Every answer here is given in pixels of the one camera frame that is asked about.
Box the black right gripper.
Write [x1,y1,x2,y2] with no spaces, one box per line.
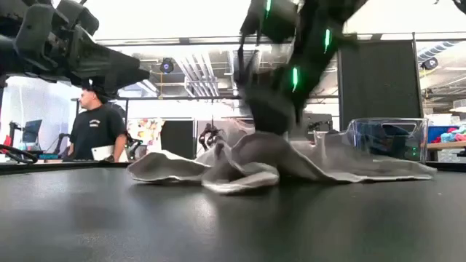
[250,39,328,135]

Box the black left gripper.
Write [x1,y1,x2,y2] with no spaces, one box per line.
[0,3,150,92]

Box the white waffle towel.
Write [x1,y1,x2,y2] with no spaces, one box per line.
[202,130,438,185]

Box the navy blue towel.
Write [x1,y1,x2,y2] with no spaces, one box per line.
[355,122,416,160]

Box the clear plastic basket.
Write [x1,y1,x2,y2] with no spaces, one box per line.
[345,116,429,164]

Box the black monitor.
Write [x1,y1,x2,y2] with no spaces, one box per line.
[301,112,334,132]

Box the person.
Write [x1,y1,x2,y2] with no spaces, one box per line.
[68,84,129,164]

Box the colourful floral cloth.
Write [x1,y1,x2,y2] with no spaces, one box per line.
[127,118,165,156]

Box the white tablet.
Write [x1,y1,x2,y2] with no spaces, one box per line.
[90,144,129,163]

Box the dark background monitor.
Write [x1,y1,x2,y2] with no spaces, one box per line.
[21,119,43,145]

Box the small black panel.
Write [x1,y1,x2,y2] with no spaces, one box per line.
[160,119,196,160]

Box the black partition panel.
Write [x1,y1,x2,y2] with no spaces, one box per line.
[337,39,424,130]

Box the blue storage bin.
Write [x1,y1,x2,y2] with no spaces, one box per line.
[428,125,460,143]

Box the pile of colourful cloths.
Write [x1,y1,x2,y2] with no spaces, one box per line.
[440,127,466,143]

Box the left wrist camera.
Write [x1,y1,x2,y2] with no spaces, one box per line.
[56,0,100,36]

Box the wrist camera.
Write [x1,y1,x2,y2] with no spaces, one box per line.
[240,0,300,41]
[56,0,100,36]

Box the black ceiling dome camera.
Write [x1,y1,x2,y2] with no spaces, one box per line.
[421,57,439,71]
[159,57,175,74]

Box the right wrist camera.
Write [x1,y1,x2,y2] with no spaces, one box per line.
[240,0,300,41]

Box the black overhead frame bar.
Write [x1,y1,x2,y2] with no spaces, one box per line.
[92,32,466,47]

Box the thick black cable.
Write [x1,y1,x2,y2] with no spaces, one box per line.
[0,144,39,164]

